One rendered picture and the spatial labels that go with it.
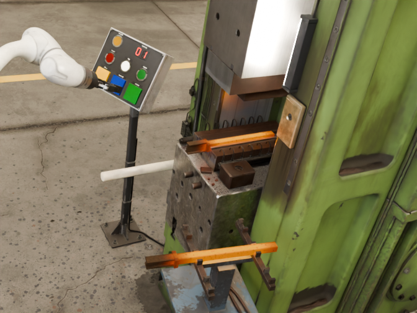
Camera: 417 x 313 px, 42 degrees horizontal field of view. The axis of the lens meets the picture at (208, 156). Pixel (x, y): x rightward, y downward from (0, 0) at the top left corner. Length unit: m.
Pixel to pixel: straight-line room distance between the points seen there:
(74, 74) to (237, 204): 0.80
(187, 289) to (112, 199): 1.46
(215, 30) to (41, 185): 1.83
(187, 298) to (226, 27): 0.99
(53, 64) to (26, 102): 2.32
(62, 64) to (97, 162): 1.74
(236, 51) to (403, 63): 0.57
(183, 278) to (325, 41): 1.00
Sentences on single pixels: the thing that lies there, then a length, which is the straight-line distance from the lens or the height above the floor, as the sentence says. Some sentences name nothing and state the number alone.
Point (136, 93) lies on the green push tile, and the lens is 2.44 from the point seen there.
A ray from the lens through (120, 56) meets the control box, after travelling 2.54.
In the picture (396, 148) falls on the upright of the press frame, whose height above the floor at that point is 1.20.
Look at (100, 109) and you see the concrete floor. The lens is 4.28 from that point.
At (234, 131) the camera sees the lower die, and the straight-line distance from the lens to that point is 2.33.
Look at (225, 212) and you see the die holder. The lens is 2.16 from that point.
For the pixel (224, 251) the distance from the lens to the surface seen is 1.83.
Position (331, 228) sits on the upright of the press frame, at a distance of 2.27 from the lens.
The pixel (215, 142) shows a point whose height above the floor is 1.01.
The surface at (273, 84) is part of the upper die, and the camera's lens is 2.10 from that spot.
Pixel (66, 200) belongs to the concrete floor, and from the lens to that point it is 3.39.
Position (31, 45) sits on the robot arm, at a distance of 2.13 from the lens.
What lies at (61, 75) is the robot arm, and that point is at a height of 1.25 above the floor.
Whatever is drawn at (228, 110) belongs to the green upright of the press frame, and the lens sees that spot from 2.41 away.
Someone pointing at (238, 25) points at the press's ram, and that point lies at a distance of 1.92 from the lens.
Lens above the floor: 2.20
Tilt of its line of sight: 34 degrees down
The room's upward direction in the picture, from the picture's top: 11 degrees clockwise
